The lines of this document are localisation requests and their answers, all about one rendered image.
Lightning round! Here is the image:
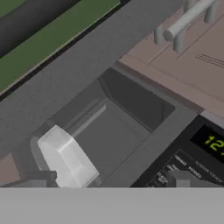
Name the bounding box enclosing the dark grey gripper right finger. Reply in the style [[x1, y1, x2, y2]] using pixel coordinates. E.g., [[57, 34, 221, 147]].
[[167, 170, 224, 188]]

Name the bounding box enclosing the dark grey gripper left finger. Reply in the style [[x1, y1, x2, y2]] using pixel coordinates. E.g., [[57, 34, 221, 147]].
[[0, 170, 58, 188]]

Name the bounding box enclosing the grey microwave oven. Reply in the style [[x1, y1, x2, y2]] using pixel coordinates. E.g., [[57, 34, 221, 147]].
[[0, 0, 224, 188]]

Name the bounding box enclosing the brown cupboard door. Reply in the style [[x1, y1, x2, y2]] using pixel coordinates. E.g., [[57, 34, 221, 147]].
[[117, 0, 195, 77], [148, 11, 224, 103]]

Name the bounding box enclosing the green cupboard panel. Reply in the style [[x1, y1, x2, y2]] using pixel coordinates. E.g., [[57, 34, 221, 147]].
[[0, 0, 121, 94]]

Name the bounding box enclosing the grey bar cupboard handle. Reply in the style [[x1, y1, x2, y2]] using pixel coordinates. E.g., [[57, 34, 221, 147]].
[[153, 0, 197, 46], [162, 0, 219, 54]]

